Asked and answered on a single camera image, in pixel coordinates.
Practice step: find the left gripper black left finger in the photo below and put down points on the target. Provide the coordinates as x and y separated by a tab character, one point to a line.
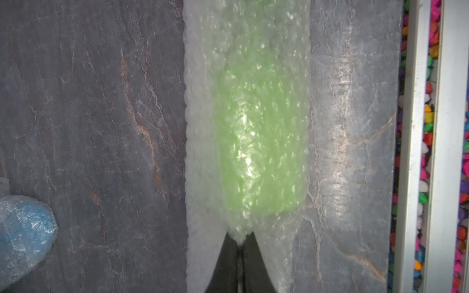
225	274

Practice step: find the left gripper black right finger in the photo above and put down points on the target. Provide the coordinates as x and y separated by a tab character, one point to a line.
253	274

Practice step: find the green plastic wine glass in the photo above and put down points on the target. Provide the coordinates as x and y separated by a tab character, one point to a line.
260	112

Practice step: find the bubble wrap sheet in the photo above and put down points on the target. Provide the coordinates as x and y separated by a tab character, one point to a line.
22	238
336	240

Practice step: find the blue plastic wine glass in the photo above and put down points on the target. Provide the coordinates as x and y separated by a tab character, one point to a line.
22	230

